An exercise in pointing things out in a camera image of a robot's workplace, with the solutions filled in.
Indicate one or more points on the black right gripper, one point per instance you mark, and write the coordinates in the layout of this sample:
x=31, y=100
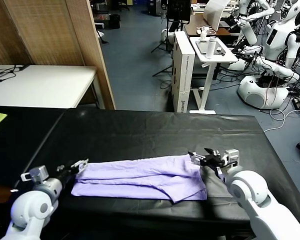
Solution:
x=215, y=163

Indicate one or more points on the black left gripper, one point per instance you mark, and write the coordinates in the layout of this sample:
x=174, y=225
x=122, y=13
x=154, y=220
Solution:
x=66, y=172

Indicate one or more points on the lilac purple printed t-shirt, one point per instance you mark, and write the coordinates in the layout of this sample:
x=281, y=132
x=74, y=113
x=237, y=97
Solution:
x=140, y=180

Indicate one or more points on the white humanoid robot raised arm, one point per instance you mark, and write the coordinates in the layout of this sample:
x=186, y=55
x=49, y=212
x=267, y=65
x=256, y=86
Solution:
x=248, y=30

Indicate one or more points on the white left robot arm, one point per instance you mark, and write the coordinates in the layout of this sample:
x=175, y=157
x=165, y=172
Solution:
x=30, y=207

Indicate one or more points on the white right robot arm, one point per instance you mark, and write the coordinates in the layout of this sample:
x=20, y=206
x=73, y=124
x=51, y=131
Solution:
x=250, y=190

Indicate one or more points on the small black table cover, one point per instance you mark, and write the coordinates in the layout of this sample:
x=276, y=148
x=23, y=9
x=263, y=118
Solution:
x=17, y=150

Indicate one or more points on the large black table cover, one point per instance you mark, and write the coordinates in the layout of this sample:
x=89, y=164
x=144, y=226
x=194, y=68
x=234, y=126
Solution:
x=140, y=132

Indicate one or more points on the tall white cardboard box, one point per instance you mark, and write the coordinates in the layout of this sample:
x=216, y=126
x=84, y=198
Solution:
x=183, y=75

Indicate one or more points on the white side table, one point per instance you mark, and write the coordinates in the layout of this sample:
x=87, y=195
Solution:
x=40, y=85

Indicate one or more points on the white standing desk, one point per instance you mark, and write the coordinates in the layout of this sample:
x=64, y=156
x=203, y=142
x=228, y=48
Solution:
x=222, y=58

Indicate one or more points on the white bottle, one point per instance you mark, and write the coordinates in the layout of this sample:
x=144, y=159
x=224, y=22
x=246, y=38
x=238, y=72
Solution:
x=211, y=48

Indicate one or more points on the grey tablet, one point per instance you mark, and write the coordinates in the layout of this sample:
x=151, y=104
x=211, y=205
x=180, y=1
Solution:
x=202, y=47

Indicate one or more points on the white small stand gadget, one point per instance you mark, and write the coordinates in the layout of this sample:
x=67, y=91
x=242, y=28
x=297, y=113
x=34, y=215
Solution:
x=203, y=32

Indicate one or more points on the brown wooden desk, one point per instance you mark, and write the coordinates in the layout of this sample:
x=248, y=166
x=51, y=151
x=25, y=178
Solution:
x=225, y=31

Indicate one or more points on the light wooden table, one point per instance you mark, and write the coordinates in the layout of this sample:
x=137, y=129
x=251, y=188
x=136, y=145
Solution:
x=52, y=30

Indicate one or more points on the white humanoid robot with base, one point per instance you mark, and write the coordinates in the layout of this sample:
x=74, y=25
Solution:
x=277, y=37

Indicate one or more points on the white curved chair back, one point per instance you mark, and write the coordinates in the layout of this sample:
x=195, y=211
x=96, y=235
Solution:
x=215, y=15

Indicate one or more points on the black monitor panel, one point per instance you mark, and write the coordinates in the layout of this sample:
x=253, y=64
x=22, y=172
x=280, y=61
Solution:
x=178, y=10

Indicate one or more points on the black trash bin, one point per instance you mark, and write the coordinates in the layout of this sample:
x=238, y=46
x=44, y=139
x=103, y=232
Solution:
x=115, y=21

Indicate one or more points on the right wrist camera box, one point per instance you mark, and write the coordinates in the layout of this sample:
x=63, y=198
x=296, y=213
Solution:
x=231, y=156

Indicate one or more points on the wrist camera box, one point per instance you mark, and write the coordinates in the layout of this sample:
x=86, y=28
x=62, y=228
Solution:
x=36, y=173
x=231, y=156

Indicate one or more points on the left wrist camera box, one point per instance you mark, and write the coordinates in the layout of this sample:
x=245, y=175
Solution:
x=36, y=173

